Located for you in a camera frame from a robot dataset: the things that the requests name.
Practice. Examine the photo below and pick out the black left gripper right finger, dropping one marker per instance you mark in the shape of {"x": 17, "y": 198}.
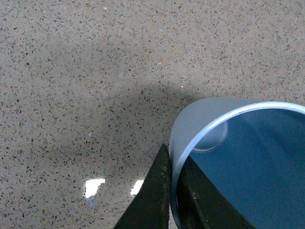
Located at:
{"x": 201, "y": 205}

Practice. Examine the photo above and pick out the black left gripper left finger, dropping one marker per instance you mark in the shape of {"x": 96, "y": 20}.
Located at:
{"x": 150, "y": 207}

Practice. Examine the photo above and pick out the light blue plastic cup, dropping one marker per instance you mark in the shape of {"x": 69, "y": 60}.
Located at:
{"x": 253, "y": 152}

